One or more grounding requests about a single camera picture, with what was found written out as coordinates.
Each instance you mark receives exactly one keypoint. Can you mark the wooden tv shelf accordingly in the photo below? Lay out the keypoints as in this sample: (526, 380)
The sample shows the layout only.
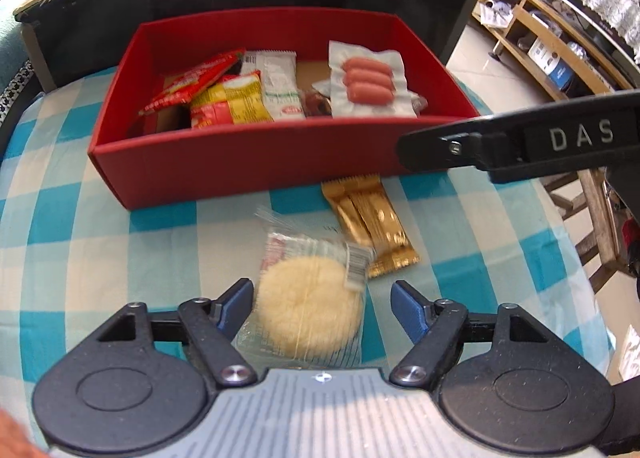
(555, 44)

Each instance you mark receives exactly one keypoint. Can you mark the red cardboard box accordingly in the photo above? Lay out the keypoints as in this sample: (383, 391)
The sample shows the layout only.
(144, 167)

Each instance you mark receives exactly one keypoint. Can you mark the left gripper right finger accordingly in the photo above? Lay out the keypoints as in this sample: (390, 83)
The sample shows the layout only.
(434, 327)

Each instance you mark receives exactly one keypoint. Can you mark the red long snack packet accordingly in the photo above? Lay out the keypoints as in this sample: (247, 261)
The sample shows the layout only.
(182, 90)

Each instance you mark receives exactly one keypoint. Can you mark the yellow red snack packet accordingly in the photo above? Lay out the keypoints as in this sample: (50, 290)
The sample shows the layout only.
(233, 100)

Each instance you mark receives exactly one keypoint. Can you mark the round white cake packet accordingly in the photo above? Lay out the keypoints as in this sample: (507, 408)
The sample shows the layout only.
(310, 298)

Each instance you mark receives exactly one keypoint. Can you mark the vacuum packed sausages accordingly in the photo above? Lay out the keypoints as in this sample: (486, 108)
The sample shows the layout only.
(368, 84)

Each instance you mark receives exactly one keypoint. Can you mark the teal sofa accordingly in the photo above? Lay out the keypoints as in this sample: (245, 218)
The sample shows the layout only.
(18, 87)

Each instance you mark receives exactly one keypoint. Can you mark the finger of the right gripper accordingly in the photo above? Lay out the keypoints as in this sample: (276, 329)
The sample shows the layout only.
(438, 149)

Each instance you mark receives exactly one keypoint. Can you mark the white green snack packet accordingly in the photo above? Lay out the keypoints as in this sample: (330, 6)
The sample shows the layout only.
(279, 85)

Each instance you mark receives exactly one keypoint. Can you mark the blue white checkered cloth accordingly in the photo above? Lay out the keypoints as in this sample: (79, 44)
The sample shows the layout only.
(72, 255)

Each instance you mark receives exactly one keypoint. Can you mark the gold foil snack packet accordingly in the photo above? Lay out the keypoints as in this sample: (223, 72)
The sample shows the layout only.
(368, 218)

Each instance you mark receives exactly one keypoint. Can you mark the clear orange snack packet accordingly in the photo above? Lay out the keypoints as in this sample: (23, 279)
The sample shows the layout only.
(316, 100)

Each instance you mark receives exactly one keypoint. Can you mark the wooden stool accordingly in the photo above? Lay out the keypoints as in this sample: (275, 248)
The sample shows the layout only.
(595, 215)

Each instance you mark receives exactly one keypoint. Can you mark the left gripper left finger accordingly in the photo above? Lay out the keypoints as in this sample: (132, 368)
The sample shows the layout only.
(211, 326)

